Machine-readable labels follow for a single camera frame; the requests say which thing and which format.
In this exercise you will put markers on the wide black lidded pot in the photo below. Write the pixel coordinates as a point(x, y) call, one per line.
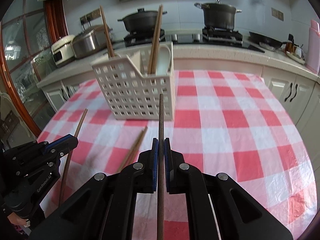
point(142, 20)

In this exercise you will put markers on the red framed glass door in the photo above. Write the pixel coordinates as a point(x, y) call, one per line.
point(29, 28)

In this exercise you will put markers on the white ceramic spoon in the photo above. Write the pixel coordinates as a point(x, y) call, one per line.
point(163, 60)

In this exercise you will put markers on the white lower kitchen cabinets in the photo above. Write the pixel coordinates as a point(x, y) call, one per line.
point(290, 83)

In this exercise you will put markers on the condiment bottles on plate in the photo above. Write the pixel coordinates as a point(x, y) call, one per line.
point(293, 51)

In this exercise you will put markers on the tall black lidded pot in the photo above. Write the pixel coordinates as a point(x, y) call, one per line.
point(218, 15)

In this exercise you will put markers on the gold wall socket panel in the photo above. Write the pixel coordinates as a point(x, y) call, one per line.
point(90, 16)

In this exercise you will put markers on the white perforated utensil basket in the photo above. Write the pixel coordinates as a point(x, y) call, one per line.
point(128, 90)

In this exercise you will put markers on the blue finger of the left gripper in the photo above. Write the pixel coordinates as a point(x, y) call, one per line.
point(62, 146)

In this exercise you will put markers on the black glass gas hob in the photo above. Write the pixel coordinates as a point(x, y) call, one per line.
point(207, 36)

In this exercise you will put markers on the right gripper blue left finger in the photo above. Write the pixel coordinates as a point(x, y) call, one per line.
point(154, 154)

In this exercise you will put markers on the gold wall switch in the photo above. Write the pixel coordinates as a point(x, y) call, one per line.
point(277, 14)

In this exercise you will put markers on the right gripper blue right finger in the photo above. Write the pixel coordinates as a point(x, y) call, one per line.
point(168, 160)

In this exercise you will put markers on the pink white checkered tablecloth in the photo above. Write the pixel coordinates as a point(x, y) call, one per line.
point(224, 122)

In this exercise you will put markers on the black frying pan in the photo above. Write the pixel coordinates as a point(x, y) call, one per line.
point(268, 42)

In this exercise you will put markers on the silver rice cooker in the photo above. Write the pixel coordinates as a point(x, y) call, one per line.
point(89, 41)

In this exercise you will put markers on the left hand dark glove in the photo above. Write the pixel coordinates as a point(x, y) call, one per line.
point(8, 226)

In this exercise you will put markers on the pink thermos bottle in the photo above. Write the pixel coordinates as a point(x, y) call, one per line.
point(313, 60)

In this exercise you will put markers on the white small cooker appliance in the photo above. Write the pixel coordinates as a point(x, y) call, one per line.
point(62, 51)

